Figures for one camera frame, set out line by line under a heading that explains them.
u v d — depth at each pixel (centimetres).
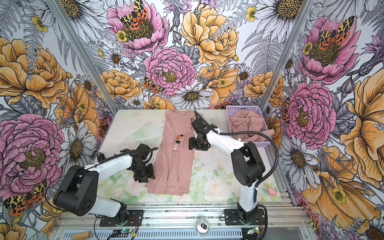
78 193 43
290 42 84
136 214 76
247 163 50
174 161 93
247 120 107
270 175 49
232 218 73
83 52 88
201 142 78
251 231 72
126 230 71
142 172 75
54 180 72
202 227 60
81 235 68
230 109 116
